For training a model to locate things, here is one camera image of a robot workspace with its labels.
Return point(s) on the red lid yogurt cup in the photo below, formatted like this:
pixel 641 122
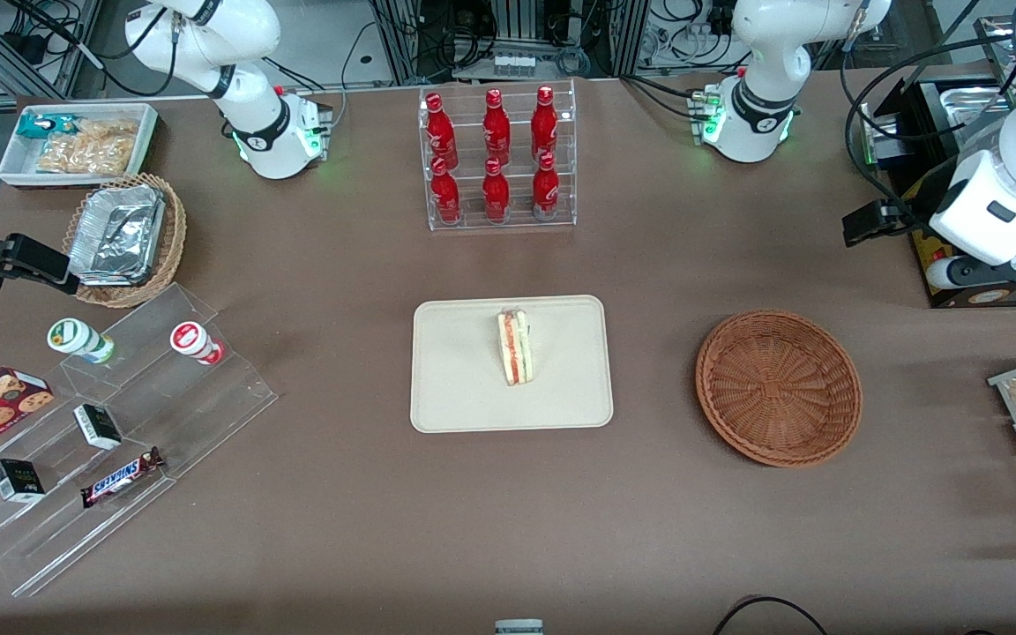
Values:
pixel 189 339

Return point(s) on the clear bag of chips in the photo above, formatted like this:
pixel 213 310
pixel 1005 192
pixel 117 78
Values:
pixel 89 150

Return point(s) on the light tan wicker basket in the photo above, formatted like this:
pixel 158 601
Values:
pixel 120 296

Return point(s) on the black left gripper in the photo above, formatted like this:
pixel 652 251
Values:
pixel 930 195

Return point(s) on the black food warmer machine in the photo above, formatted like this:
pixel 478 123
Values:
pixel 931 97

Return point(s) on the small black carton box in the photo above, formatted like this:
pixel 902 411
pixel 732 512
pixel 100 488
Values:
pixel 18 481
pixel 98 427

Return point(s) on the small grey device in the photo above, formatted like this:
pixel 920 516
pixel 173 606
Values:
pixel 519 628

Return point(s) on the white rectangular snack bin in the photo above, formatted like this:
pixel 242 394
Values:
pixel 10 168

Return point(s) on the clear acrylic bottle rack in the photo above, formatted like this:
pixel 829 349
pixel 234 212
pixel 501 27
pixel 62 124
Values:
pixel 470 132

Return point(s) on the stainless steel pan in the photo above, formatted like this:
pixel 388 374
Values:
pixel 967 106

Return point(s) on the red cola bottle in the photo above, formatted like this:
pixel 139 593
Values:
pixel 544 123
pixel 496 128
pixel 496 192
pixel 445 194
pixel 440 132
pixel 546 188

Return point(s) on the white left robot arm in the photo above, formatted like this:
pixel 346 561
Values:
pixel 759 106

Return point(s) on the Snickers chocolate bar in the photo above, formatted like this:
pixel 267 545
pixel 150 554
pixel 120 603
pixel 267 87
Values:
pixel 120 477

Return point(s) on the metal equipment rack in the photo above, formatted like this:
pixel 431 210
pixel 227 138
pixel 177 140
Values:
pixel 517 18

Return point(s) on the white power strip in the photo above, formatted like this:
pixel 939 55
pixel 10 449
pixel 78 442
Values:
pixel 513 63

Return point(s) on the teal snack packet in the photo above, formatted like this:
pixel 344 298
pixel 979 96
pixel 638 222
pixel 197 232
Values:
pixel 36 125

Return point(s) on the aluminium foil tray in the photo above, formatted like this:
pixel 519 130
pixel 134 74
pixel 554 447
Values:
pixel 115 234

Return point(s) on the triangle sandwich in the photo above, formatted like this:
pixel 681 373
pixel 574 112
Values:
pixel 515 348

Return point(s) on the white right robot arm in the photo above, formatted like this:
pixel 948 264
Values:
pixel 252 132

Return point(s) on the cream rectangular plastic tray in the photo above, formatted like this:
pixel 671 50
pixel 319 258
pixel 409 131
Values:
pixel 455 379

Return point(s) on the clear acrylic tiered shelf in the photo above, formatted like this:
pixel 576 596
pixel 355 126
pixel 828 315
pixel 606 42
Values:
pixel 208 414

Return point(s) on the green lid yogurt cup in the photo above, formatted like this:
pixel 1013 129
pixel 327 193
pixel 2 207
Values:
pixel 71 335

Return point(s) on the brown round wicker basket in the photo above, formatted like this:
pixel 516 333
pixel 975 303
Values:
pixel 777 388

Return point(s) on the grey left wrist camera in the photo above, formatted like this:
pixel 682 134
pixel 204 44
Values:
pixel 938 272

